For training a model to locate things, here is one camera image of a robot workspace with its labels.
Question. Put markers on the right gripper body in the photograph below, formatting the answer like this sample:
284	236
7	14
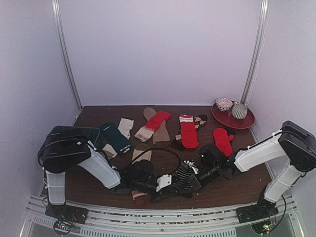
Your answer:
195	181

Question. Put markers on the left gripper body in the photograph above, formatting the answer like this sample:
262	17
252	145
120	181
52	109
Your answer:
138	185

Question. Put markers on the black white striped sock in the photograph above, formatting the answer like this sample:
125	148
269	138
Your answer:
178	179

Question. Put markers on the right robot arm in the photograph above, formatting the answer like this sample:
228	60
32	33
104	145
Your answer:
293	144

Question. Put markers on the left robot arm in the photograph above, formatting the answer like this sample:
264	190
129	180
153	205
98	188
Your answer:
66	147

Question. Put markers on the short red sock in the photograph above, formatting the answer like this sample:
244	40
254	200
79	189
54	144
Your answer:
223	140

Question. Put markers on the long red sock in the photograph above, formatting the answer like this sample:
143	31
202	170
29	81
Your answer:
188	132

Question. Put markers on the beige brown striped long sock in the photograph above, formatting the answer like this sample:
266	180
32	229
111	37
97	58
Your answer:
140	153

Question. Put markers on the argyle patterned sock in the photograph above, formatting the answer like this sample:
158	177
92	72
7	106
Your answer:
199	121

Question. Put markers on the red round plate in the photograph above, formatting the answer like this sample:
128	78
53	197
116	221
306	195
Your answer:
226	118

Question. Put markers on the red and cream sock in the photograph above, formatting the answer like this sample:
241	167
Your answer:
152	125

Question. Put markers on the tan brown sock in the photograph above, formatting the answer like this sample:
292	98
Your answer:
161	137

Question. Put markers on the patterned small bowl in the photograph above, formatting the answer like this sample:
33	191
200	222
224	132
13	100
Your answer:
223	104

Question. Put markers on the striped ceramic cup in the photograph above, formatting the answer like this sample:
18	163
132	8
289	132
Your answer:
239	111

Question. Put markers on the cream white sock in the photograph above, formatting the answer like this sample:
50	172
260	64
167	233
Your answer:
125	126

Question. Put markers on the dark teal sock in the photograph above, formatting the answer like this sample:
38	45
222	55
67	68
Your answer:
115	138

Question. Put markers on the dark green compartment tray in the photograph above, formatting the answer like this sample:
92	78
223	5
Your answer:
93	135

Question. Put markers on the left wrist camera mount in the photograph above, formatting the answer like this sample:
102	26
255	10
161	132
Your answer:
163	182

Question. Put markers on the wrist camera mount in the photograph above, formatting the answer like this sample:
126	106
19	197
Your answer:
193	166
163	182

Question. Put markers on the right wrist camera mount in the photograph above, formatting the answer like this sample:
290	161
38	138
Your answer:
193	166

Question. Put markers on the right aluminium corner post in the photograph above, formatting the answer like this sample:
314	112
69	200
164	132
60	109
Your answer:
254	63

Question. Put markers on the aluminium corner post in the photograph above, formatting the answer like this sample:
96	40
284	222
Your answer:
254	63
65	55

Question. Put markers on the left aluminium corner post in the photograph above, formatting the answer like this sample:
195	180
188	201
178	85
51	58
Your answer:
65	55

